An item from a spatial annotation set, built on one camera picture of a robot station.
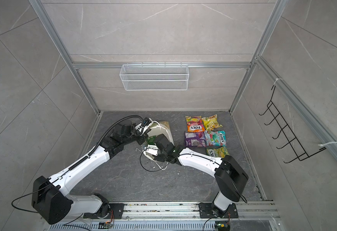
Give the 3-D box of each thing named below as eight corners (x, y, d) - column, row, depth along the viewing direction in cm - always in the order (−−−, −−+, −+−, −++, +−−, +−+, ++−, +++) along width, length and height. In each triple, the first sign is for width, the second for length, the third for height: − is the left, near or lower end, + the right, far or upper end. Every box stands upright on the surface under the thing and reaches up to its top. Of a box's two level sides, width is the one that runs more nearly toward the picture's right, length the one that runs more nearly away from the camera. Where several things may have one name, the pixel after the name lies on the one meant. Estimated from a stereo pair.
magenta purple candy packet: (185, 147, 100) (186, 144, 98) (185, 134, 107) (185, 131, 105) (205, 147, 100) (206, 144, 98) (203, 134, 107) (204, 131, 105)
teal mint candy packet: (206, 147, 100) (207, 144, 98) (203, 133, 108) (204, 130, 105) (227, 147, 100) (228, 144, 98) (223, 133, 108) (224, 130, 105)
